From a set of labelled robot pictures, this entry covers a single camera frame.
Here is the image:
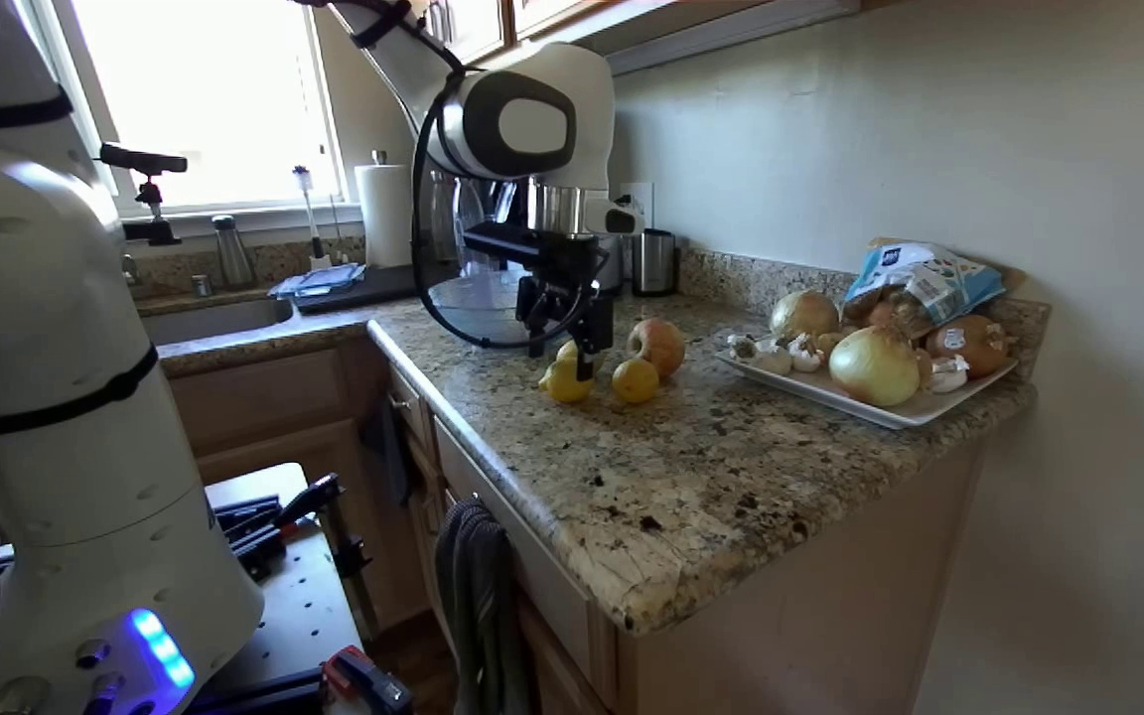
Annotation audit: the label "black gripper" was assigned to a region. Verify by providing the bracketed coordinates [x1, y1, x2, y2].
[511, 233, 621, 383]

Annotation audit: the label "red yellow apple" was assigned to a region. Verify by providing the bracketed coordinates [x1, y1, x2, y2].
[625, 315, 692, 387]

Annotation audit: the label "clear glass bowl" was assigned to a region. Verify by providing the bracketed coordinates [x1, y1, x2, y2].
[419, 264, 536, 351]

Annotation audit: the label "stainless steel cup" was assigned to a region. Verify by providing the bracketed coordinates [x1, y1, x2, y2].
[629, 226, 682, 302]

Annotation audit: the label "tall glass bottle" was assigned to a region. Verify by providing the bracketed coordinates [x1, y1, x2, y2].
[426, 164, 468, 270]

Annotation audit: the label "white paper towel roll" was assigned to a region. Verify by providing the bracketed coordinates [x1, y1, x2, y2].
[353, 148, 426, 273]

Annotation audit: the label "white rectangular tray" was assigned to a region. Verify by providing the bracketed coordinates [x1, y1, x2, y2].
[713, 328, 1021, 432]

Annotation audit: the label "small pale onion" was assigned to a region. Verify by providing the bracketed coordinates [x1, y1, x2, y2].
[766, 287, 847, 343]

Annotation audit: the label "white mushroom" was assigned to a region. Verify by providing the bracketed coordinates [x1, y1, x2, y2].
[927, 352, 977, 396]
[785, 328, 834, 373]

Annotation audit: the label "blue dish cloth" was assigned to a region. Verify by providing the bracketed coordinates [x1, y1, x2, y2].
[266, 257, 369, 310]

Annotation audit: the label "dark hanging dish towel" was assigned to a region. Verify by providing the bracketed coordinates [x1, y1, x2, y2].
[429, 494, 544, 715]

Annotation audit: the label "white dish brush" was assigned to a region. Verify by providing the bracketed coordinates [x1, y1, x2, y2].
[290, 164, 336, 270]

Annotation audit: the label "large pale onion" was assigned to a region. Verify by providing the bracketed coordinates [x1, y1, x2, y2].
[826, 327, 931, 414]

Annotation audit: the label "brown onion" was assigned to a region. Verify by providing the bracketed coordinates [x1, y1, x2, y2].
[862, 290, 936, 347]
[927, 315, 1015, 383]

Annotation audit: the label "black clamp tools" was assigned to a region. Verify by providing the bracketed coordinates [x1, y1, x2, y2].
[205, 474, 377, 588]

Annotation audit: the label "wooden lower cabinet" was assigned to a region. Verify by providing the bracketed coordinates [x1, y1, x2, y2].
[165, 332, 985, 715]

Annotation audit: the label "wooden cabinet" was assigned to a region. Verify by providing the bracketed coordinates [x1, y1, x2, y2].
[165, 332, 985, 715]
[415, 0, 866, 76]

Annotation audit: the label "wooden upper cabinet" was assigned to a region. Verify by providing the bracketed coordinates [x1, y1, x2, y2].
[415, 0, 866, 76]

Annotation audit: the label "blue plastic food package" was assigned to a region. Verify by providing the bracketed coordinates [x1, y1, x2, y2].
[841, 237, 1010, 328]

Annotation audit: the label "kitchen sink basin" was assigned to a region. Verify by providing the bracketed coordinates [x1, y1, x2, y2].
[118, 290, 296, 351]

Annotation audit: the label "perforated black base table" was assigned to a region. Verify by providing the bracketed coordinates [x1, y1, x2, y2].
[188, 458, 369, 708]

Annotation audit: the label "blue red clamp tool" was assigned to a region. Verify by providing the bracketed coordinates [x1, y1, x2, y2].
[318, 642, 415, 715]

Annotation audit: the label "bright kitchen window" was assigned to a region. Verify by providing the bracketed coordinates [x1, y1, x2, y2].
[13, 0, 349, 221]

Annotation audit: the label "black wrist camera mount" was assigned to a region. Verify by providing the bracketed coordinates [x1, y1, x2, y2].
[462, 221, 605, 268]

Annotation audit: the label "white wall outlet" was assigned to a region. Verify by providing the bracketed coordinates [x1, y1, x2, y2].
[610, 180, 660, 230]

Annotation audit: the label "black camera on stand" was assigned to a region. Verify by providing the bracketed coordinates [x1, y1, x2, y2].
[96, 140, 190, 249]

